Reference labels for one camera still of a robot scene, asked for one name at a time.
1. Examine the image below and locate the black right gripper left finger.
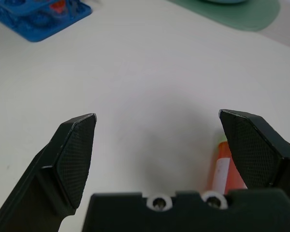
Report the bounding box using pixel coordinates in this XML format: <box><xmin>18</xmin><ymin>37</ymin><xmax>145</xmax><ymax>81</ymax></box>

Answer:
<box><xmin>0</xmin><ymin>113</ymin><xmax>98</xmax><ymax>232</ymax></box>

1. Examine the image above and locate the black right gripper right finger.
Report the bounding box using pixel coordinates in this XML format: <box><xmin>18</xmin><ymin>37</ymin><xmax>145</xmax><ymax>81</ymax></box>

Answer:
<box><xmin>218</xmin><ymin>109</ymin><xmax>290</xmax><ymax>211</ymax></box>

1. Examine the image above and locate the orange tube with green cap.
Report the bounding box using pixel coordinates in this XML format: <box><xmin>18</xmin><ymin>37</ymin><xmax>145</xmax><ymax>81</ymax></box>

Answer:
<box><xmin>206</xmin><ymin>135</ymin><xmax>247</xmax><ymax>195</ymax></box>

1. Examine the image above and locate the blue plastic tube rack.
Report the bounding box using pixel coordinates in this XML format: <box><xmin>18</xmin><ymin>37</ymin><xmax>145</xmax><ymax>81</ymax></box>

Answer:
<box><xmin>0</xmin><ymin>0</ymin><xmax>93</xmax><ymax>43</ymax></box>

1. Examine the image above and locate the orange capped tube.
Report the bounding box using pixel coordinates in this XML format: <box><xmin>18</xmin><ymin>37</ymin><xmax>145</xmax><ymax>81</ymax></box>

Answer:
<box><xmin>49</xmin><ymin>0</ymin><xmax>69</xmax><ymax>15</ymax></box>

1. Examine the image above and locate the green mat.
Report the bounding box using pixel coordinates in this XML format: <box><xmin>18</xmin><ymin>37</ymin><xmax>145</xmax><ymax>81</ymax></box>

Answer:
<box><xmin>166</xmin><ymin>0</ymin><xmax>281</xmax><ymax>32</ymax></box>

